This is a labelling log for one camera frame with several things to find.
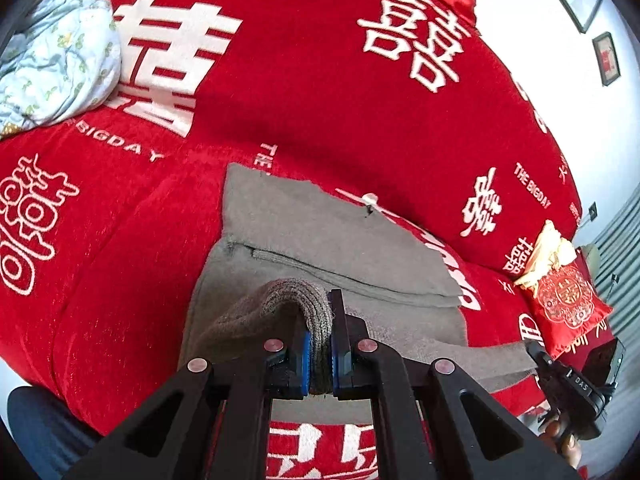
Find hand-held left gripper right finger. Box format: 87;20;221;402
329;289;583;480

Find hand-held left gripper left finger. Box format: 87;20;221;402
65;305;308;480

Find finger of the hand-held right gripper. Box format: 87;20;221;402
524;341;557;377

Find grey knit sweater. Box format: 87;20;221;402
179;162;541;401

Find person's right hand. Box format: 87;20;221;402
539;407;583;468

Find red embroidered pillow gold tassels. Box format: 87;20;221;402
514;220;615;358

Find grey corrugated panel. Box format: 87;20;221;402
575;195;640;356

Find red printed blanket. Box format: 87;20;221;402
0;0;616;480

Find person's dark blue clothing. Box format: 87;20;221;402
7;386;106;480

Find pale floral quilt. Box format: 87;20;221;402
0;0;123;141

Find small picture frame red print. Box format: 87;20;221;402
592;31;622;87

